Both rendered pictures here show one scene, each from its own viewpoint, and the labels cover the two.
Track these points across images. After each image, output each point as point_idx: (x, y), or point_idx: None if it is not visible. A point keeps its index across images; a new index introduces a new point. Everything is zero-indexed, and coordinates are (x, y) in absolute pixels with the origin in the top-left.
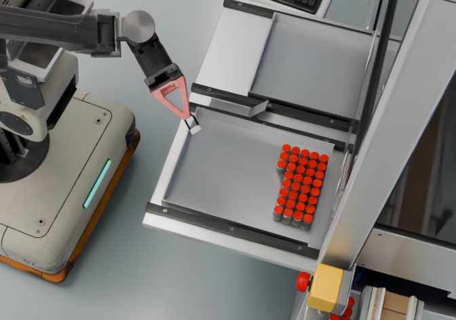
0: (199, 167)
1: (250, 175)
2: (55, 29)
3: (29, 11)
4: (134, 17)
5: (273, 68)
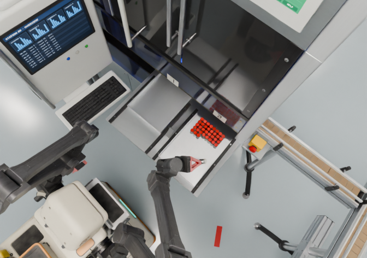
0: None
1: (194, 148)
2: (169, 200)
3: (165, 209)
4: (172, 164)
5: (151, 118)
